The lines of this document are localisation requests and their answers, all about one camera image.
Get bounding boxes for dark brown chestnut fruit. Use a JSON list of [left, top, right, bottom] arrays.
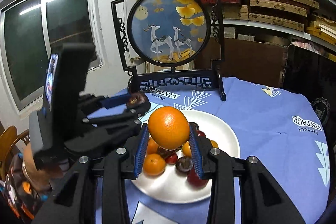
[[126, 92, 147, 108]]

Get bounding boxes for blue printed tablecloth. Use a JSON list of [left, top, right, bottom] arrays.
[[86, 77, 332, 224]]

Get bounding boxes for dark brown water chestnut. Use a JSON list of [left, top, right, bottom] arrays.
[[189, 122, 199, 131]]

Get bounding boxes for large orange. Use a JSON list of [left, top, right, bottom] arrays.
[[147, 106, 190, 150]]

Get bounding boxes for large dark red plum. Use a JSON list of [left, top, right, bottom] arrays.
[[187, 168, 209, 188]]

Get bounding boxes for small dark red plum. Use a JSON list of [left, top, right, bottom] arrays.
[[197, 130, 206, 137]]

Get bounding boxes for smartphone on left gripper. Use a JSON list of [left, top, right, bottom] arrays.
[[44, 53, 59, 109]]

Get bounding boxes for small red cherry tomato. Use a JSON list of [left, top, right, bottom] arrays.
[[165, 153, 178, 165]]

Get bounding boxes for round deer art screen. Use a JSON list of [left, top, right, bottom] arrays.
[[110, 0, 227, 101]]

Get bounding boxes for orange mandarin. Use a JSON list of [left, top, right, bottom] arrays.
[[143, 153, 166, 176]]

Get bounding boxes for aluminium frame window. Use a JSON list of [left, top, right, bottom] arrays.
[[1, 0, 102, 112]]

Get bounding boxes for wooden chair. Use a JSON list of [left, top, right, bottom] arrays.
[[1, 126, 30, 181]]

